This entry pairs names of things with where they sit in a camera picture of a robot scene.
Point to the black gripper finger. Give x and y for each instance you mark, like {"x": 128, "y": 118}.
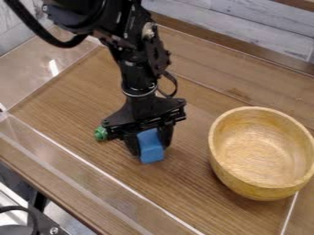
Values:
{"x": 165, "y": 134}
{"x": 133, "y": 143}

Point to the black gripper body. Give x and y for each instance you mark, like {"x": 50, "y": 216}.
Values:
{"x": 144, "y": 113}

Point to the blue foam block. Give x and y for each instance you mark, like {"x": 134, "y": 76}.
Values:
{"x": 152, "y": 147}

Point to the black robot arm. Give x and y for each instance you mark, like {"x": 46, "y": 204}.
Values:
{"x": 122, "y": 24}

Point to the brown wooden bowl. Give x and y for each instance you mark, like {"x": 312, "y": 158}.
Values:
{"x": 261, "y": 152}

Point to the green white dry-erase marker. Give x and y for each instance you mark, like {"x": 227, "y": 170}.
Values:
{"x": 101, "y": 133}

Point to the black metal table bracket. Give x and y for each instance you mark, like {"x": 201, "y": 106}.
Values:
{"x": 38, "y": 221}

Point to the clear acrylic tray wall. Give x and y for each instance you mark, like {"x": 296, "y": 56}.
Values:
{"x": 58, "y": 92}

